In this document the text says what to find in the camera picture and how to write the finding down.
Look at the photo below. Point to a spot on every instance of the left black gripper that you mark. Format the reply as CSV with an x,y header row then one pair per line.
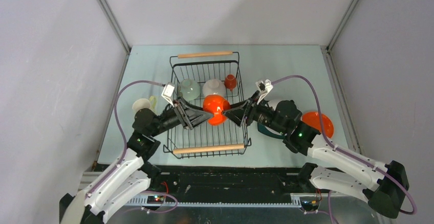
x,y
189,115

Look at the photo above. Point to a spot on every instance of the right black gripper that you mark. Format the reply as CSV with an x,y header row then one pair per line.
x,y
248,107

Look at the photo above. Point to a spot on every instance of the orange glossy bowl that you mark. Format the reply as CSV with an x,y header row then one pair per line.
x,y
216,104

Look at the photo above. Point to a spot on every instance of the green floral ceramic bowl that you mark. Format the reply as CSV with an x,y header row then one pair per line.
x,y
189,89

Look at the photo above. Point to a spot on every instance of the white ceramic bowl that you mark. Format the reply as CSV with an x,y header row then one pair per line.
x,y
214,87

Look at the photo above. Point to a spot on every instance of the teal square plate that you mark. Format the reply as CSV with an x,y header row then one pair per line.
x,y
270,133

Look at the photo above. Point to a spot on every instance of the white pink fluted plate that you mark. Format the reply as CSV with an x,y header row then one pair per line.
x,y
273,103

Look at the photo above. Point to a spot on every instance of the yellow ceramic mug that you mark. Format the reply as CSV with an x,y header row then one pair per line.
x,y
149,103

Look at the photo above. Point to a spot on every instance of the orange round plate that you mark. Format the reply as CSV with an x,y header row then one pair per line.
x,y
312,119

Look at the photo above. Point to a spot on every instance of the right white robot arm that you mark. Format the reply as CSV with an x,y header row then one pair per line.
x,y
383,186

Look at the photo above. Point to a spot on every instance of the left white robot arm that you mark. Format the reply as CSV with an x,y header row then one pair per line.
x,y
118,171

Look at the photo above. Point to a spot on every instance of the small orange ceramic cup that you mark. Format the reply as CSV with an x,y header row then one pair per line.
x,y
230,82

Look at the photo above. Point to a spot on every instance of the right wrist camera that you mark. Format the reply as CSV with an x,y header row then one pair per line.
x,y
264,88

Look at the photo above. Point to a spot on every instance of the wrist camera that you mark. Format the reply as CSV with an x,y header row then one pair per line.
x,y
264,88
167,93

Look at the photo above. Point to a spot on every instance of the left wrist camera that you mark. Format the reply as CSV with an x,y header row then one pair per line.
x,y
167,93

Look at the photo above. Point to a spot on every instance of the black wire dish rack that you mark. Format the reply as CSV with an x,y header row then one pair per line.
x,y
207,140

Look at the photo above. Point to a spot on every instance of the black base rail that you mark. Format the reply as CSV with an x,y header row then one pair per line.
x,y
205,185

